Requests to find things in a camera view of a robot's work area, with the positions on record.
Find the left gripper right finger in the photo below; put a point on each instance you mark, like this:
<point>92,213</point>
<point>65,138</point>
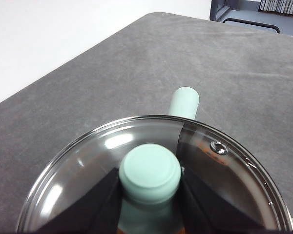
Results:
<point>210,212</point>

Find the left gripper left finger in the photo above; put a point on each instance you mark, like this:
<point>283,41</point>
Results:
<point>95,209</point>

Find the glass lid with green knob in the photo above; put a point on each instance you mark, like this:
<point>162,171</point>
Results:
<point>149,170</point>

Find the brown potato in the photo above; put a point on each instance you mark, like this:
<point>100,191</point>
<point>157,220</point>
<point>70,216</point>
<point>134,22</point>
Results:
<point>200,145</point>

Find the black tube bar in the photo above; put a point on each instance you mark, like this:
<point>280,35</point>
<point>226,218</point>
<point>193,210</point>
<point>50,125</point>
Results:
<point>249,22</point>

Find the white ribbed panel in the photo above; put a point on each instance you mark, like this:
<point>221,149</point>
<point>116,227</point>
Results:
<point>280,6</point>

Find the dark grey metal frame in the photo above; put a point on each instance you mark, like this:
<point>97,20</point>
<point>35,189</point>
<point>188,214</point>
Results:
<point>218,9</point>

